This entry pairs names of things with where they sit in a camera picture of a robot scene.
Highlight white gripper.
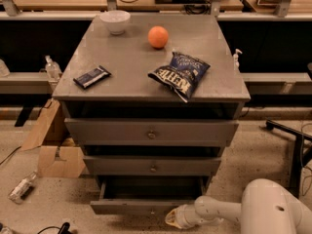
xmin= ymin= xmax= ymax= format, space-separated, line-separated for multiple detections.
xmin=165 ymin=205 xmax=223 ymax=229

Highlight grey bottom drawer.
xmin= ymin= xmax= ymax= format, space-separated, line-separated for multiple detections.
xmin=91 ymin=175 xmax=211 ymax=215

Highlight grey drawer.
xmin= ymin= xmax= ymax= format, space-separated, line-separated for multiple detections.
xmin=91 ymin=175 xmax=211 ymax=215
xmin=64 ymin=118 xmax=238 ymax=147
xmin=84 ymin=155 xmax=220 ymax=176

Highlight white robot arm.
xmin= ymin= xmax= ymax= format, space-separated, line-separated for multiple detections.
xmin=165 ymin=178 xmax=312 ymax=234

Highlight grey middle drawer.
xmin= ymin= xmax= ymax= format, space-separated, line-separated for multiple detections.
xmin=84 ymin=155 xmax=220 ymax=176

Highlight grey top drawer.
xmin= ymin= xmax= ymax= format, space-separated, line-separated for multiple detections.
xmin=64 ymin=118 xmax=238 ymax=147

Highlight grey drawer cabinet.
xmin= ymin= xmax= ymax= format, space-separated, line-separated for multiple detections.
xmin=52 ymin=13 xmax=252 ymax=216

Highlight black object bottom left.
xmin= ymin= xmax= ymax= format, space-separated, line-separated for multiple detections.
xmin=37 ymin=222 xmax=72 ymax=234

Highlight brown cardboard box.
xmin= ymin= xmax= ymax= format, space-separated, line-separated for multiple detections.
xmin=21 ymin=99 xmax=86 ymax=178

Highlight blue kettle chips bag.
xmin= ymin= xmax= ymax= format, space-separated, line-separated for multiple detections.
xmin=148 ymin=52 xmax=211 ymax=102

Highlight black chair base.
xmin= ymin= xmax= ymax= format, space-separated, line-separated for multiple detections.
xmin=266 ymin=120 xmax=312 ymax=198

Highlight plastic bottle on floor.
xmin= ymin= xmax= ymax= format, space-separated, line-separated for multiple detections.
xmin=8 ymin=172 xmax=38 ymax=204

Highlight dark blue snack bar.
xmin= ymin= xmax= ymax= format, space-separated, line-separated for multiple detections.
xmin=73 ymin=65 xmax=111 ymax=89

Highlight white pump bottle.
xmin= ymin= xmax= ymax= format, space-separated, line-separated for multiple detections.
xmin=233 ymin=49 xmax=243 ymax=69

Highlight orange fruit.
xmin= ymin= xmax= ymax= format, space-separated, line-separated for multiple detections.
xmin=148 ymin=26 xmax=169 ymax=49

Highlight clear bottle on ledge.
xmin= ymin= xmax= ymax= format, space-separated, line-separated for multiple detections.
xmin=45 ymin=56 xmax=62 ymax=81

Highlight white bowl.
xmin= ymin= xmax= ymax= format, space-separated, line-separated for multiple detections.
xmin=99 ymin=10 xmax=131 ymax=35

